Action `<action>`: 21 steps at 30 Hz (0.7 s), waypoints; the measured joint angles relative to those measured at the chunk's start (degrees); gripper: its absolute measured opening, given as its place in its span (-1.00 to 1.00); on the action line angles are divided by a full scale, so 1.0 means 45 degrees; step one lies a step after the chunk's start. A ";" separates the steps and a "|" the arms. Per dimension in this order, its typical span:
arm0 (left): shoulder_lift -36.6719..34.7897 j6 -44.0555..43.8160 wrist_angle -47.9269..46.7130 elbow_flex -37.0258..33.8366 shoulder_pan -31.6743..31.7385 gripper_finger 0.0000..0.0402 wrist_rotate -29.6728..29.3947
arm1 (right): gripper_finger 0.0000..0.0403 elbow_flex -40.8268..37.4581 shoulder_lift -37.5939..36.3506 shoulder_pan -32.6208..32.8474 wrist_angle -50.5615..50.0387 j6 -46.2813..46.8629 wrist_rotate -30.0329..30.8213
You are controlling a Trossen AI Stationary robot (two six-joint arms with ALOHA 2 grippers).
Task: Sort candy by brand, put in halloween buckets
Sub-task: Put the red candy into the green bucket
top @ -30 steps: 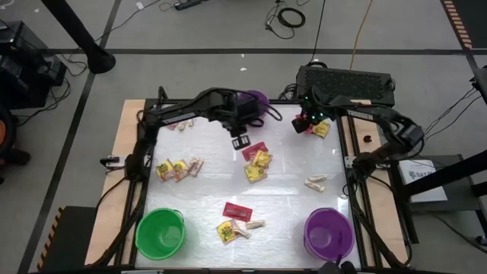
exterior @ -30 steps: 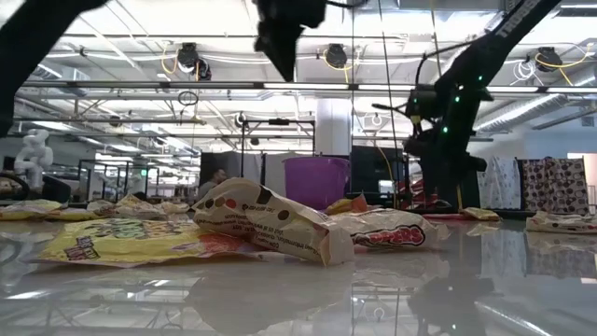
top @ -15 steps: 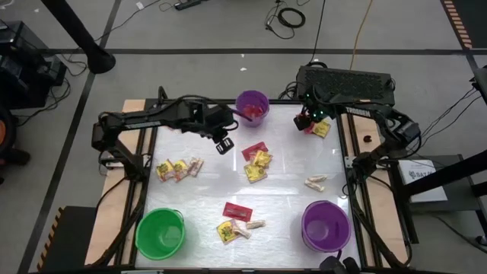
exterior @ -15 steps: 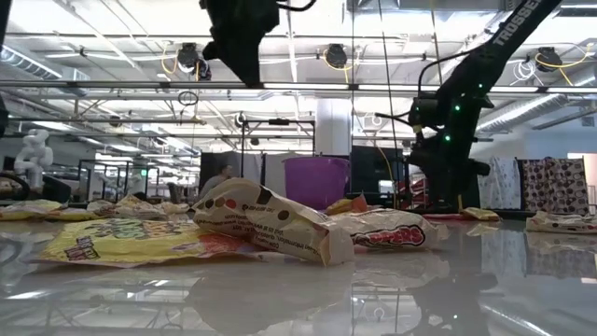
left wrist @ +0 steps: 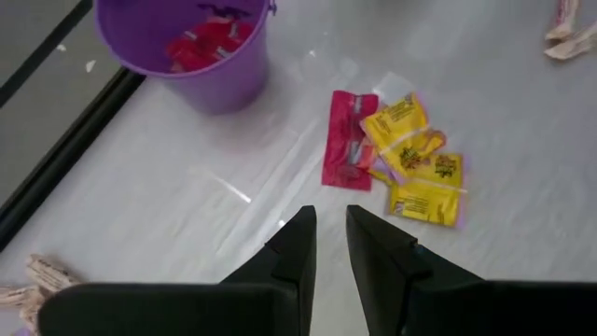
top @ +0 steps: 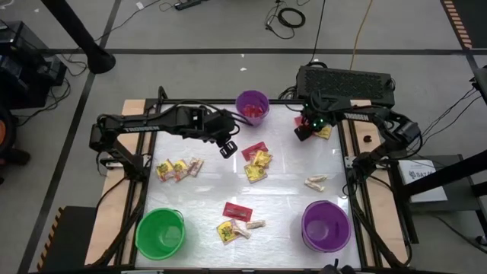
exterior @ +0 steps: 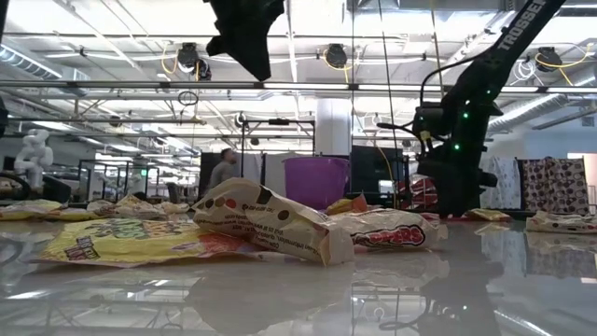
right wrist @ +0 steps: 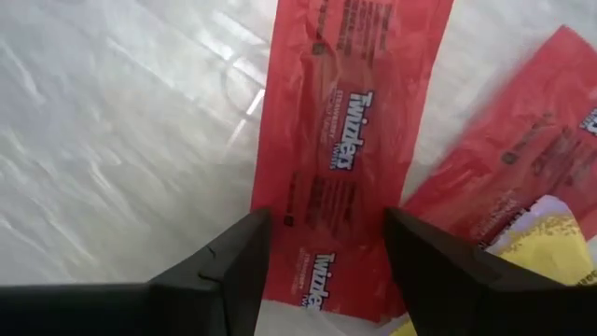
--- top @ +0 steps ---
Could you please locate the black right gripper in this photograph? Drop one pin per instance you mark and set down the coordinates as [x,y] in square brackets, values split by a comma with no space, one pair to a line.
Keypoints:
[317,112]

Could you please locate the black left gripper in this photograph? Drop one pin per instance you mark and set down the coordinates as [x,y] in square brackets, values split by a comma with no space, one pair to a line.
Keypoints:
[213,127]

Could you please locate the yellow Sour Patch candy packet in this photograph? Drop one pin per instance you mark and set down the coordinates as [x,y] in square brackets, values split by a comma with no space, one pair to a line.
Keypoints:
[262,159]
[165,170]
[226,232]
[326,133]
[180,169]
[255,173]

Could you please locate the small purple bucket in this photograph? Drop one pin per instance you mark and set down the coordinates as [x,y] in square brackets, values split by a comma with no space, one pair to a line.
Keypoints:
[252,120]

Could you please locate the white Whoppers candy packet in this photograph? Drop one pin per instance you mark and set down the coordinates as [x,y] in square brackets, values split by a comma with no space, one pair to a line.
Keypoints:
[317,178]
[195,166]
[314,185]
[255,224]
[242,231]

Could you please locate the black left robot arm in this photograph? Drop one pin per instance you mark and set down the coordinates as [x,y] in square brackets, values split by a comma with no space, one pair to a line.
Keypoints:
[144,127]

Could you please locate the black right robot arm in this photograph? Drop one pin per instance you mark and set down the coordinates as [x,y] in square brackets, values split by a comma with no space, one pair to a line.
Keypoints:
[380,114]

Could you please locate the black perforated computer case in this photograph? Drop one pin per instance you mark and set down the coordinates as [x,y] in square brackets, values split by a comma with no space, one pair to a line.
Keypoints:
[344,85]

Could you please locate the large purple bucket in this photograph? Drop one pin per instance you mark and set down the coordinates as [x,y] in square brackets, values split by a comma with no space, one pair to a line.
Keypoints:
[326,226]

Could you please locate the wooden side board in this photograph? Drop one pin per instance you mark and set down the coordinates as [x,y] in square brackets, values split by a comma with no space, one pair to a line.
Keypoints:
[380,217]
[110,228]

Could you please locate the white printed box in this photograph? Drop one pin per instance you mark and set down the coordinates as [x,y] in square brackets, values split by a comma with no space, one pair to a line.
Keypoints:
[422,179]

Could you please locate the green bucket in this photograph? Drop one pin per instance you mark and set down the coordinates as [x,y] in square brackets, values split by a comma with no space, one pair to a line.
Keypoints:
[160,234]

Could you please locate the black power strip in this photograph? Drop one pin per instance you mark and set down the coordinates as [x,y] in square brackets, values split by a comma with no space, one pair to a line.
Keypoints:
[187,4]

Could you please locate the black diagonal beam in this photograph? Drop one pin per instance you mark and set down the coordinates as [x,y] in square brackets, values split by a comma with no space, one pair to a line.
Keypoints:
[445,175]

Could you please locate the black round-base pole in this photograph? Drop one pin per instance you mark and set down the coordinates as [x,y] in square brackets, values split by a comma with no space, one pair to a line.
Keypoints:
[76,34]

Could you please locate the black equipment cart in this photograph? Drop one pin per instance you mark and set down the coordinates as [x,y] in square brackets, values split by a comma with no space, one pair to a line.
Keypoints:
[26,64]

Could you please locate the black and orange wheel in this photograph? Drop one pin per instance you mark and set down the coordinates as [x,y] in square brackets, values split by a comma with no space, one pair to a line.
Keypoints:
[3,133]

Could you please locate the silver metal bracket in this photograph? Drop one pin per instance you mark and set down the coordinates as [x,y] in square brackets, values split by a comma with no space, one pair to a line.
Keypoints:
[349,161]

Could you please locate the black aluminium table frame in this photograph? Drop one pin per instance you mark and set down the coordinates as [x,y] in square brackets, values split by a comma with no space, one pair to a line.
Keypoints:
[190,101]

